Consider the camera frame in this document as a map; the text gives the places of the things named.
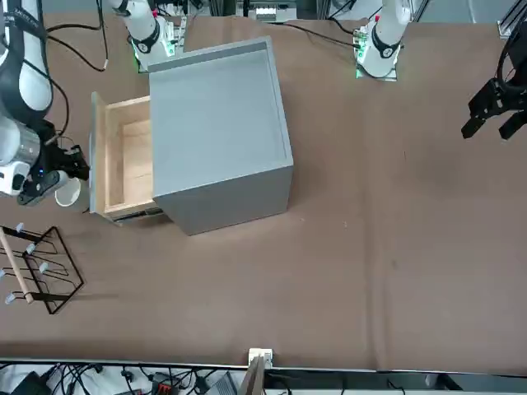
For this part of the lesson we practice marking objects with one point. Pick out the gray power strip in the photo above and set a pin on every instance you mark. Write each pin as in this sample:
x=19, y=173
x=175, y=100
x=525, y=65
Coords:
x=265, y=13

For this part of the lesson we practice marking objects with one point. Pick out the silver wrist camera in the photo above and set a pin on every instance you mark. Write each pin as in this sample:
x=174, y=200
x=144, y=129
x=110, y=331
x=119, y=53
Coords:
x=49, y=183

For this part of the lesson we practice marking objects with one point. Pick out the aluminium frame corner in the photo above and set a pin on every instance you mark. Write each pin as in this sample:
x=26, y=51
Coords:
x=505, y=28

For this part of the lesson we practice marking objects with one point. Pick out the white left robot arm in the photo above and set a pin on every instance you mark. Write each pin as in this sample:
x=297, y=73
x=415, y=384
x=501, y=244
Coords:
x=387, y=33

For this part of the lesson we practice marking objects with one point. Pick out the large black power adapter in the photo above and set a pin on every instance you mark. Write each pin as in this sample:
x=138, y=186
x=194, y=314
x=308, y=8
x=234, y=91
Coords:
x=29, y=384

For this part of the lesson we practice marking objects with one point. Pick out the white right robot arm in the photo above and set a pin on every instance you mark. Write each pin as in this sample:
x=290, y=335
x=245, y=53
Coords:
x=35, y=88

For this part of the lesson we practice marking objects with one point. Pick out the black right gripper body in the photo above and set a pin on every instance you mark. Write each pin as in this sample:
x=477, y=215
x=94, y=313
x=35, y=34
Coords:
x=55, y=158

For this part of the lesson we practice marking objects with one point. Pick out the orange black connector block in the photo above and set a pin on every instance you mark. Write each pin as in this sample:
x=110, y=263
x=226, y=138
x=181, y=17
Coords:
x=164, y=386

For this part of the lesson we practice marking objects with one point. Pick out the aluminium frame post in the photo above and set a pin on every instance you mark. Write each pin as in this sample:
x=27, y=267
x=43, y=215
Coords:
x=252, y=378

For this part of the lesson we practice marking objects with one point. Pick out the dark gray power adapter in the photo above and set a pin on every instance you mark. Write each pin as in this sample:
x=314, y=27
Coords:
x=224, y=384

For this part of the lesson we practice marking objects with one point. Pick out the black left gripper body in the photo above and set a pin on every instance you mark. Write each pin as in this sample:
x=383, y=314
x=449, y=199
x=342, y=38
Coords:
x=500, y=98

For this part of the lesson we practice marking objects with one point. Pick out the gray metal cabinet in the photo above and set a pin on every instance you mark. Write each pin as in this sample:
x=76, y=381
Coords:
x=218, y=119

